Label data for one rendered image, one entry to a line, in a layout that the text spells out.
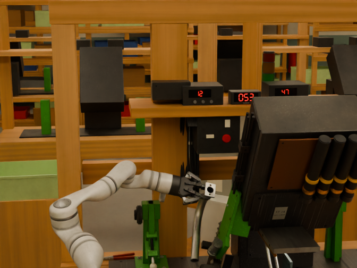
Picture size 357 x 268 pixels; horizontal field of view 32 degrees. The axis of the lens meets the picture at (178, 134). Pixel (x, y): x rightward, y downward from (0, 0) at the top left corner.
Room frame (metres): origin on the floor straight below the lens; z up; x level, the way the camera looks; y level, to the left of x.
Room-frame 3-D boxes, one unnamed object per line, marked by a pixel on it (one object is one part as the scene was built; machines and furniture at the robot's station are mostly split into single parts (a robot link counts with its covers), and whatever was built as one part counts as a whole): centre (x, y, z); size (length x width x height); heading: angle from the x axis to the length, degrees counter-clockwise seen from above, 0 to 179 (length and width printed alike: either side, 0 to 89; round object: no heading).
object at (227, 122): (2.45, -0.15, 1.42); 0.17 x 0.12 x 0.15; 96
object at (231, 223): (2.18, -0.22, 1.17); 0.13 x 0.12 x 0.20; 96
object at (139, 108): (2.51, -0.25, 1.52); 0.90 x 0.25 x 0.04; 96
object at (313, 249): (2.16, -0.37, 1.11); 0.39 x 0.16 x 0.03; 6
